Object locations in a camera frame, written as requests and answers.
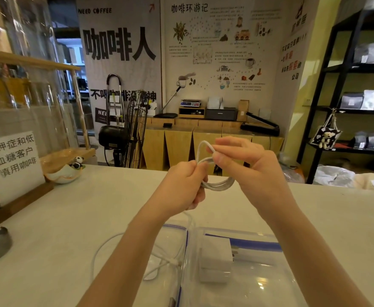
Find small panda figurine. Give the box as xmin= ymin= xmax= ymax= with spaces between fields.
xmin=69 ymin=156 xmax=85 ymax=171

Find desk lamp black base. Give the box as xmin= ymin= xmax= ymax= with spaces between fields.
xmin=154 ymin=72 xmax=196 ymax=119

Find brown cardboard box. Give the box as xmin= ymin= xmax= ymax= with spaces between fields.
xmin=236 ymin=99 xmax=250 ymax=122

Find wooden sign base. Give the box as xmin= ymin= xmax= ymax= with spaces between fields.
xmin=0 ymin=182 xmax=54 ymax=231

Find grey banner black lettering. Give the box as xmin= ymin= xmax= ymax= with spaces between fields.
xmin=75 ymin=0 xmax=162 ymax=131

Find person's right forearm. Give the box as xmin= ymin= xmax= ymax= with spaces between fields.
xmin=257 ymin=198 xmax=373 ymax=307

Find person's right hand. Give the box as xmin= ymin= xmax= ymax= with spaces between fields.
xmin=206 ymin=136 xmax=295 ymax=223

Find beige bag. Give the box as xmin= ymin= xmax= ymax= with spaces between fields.
xmin=354 ymin=172 xmax=374 ymax=191

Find hanging bag with teddy bear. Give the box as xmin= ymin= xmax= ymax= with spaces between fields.
xmin=309 ymin=108 xmax=343 ymax=150

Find rows of coffee bags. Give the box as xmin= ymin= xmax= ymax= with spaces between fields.
xmin=339 ymin=41 xmax=374 ymax=151

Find person's left hand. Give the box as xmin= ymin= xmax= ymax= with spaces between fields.
xmin=150 ymin=160 xmax=210 ymax=221

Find wooden counter cabinet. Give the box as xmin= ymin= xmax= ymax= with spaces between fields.
xmin=141 ymin=116 xmax=285 ymax=171

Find person's left forearm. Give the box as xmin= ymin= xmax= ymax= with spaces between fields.
xmin=77 ymin=204 xmax=176 ymax=307

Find black bag sealer machine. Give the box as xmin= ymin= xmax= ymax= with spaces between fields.
xmin=240 ymin=112 xmax=280 ymax=137

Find clear box with blue clips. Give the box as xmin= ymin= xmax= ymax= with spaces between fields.
xmin=180 ymin=226 xmax=306 ymax=307

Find folding metal hand truck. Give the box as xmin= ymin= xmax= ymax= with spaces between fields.
xmin=105 ymin=73 xmax=125 ymax=127

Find black metal shelf rack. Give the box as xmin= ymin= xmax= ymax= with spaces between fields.
xmin=297 ymin=0 xmax=374 ymax=186

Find white plastic bag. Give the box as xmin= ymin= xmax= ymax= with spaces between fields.
xmin=313 ymin=165 xmax=356 ymax=188

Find white charging cable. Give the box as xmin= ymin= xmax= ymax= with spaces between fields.
xmin=90 ymin=211 xmax=194 ymax=282
xmin=196 ymin=140 xmax=236 ymax=190

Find white ceramic dish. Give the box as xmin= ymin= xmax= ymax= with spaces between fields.
xmin=45 ymin=162 xmax=82 ymax=185

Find large white charger block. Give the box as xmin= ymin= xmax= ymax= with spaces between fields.
xmin=201 ymin=236 xmax=234 ymax=271

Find black floor fan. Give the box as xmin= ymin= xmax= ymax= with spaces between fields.
xmin=98 ymin=90 xmax=149 ymax=169

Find white paper sign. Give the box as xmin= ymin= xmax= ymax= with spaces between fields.
xmin=0 ymin=130 xmax=46 ymax=207

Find clear lid with blue seal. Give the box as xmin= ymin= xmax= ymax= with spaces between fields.
xmin=142 ymin=222 xmax=189 ymax=307

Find illustrated coffee wall poster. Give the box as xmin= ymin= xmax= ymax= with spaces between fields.
xmin=160 ymin=0 xmax=287 ymax=119

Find glass display case wooden frame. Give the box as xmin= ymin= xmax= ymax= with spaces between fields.
xmin=0 ymin=0 xmax=97 ymax=176

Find small wooden shelf box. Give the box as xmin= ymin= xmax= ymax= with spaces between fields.
xmin=178 ymin=106 xmax=206 ymax=119

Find clear plastic bag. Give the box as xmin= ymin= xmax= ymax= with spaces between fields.
xmin=278 ymin=153 xmax=306 ymax=184

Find black printer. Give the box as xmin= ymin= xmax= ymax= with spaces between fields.
xmin=204 ymin=107 xmax=239 ymax=122

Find white paper stand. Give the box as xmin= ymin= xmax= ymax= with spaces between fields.
xmin=207 ymin=96 xmax=224 ymax=110

